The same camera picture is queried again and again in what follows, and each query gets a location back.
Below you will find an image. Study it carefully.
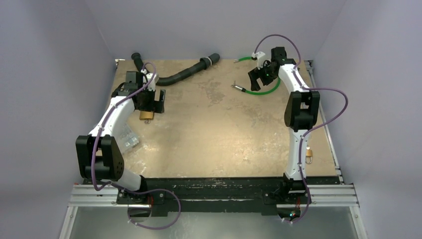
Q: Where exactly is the large brass padlock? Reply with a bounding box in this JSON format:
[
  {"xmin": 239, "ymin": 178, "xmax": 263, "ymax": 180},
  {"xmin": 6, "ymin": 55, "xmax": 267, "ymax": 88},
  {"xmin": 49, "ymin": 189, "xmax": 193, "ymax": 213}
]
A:
[{"xmin": 139, "ymin": 111, "xmax": 154, "ymax": 120}]

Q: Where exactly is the green cable lock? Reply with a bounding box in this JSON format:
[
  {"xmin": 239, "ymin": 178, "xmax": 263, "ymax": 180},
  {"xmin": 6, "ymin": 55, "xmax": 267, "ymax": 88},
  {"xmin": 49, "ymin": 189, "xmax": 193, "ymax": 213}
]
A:
[{"xmin": 231, "ymin": 56, "xmax": 282, "ymax": 97}]

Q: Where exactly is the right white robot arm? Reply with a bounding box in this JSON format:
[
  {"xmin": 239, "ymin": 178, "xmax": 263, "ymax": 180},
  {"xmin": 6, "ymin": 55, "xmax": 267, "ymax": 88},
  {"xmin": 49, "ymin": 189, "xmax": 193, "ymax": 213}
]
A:
[{"xmin": 248, "ymin": 47, "xmax": 320, "ymax": 203}]

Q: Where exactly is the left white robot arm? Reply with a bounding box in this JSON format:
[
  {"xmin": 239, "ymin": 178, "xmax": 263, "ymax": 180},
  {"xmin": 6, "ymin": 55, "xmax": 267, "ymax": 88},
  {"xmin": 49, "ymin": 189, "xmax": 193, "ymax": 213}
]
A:
[{"xmin": 75, "ymin": 69, "xmax": 159, "ymax": 204}]

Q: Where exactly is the clear plastic box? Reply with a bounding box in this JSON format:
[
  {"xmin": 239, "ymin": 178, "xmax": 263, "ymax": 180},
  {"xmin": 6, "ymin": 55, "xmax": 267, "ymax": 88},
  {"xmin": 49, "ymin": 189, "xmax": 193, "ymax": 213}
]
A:
[{"xmin": 114, "ymin": 123, "xmax": 140, "ymax": 155}]

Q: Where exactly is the small brass padlock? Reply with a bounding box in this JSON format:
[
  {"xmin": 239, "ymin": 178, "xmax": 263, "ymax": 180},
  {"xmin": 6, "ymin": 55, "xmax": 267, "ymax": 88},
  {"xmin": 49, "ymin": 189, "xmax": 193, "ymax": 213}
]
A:
[{"xmin": 305, "ymin": 147, "xmax": 313, "ymax": 164}]

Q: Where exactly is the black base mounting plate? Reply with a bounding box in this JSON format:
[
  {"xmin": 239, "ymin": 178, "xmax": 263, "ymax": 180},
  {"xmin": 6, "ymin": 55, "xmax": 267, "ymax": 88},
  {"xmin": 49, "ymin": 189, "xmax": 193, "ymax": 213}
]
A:
[{"xmin": 114, "ymin": 176, "xmax": 308, "ymax": 218}]

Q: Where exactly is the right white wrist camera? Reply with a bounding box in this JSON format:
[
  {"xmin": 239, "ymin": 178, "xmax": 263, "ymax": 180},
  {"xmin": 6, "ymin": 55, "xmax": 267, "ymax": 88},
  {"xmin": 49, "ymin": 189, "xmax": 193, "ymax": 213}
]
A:
[{"xmin": 251, "ymin": 51, "xmax": 267, "ymax": 69}]

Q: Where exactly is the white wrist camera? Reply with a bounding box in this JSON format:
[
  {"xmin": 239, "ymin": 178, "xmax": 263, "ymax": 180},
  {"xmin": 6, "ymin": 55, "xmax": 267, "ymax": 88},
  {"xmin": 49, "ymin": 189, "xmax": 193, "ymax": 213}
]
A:
[
  {"xmin": 140, "ymin": 69, "xmax": 159, "ymax": 92},
  {"xmin": 251, "ymin": 51, "xmax": 267, "ymax": 69}
]

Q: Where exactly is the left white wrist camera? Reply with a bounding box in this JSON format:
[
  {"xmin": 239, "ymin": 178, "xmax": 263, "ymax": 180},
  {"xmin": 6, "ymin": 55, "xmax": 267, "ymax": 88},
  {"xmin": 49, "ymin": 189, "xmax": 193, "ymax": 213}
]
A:
[{"xmin": 140, "ymin": 69, "xmax": 159, "ymax": 92}]

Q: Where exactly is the black corrugated drain hose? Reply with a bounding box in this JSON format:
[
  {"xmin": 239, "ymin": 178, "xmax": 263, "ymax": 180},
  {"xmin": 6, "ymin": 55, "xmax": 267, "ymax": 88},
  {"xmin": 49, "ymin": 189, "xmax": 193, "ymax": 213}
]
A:
[{"xmin": 130, "ymin": 52, "xmax": 221, "ymax": 87}]

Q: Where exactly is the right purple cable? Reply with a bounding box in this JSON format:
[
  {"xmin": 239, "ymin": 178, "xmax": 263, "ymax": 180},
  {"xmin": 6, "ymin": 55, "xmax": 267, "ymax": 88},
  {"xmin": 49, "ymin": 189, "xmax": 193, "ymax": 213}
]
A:
[{"xmin": 254, "ymin": 34, "xmax": 349, "ymax": 225}]

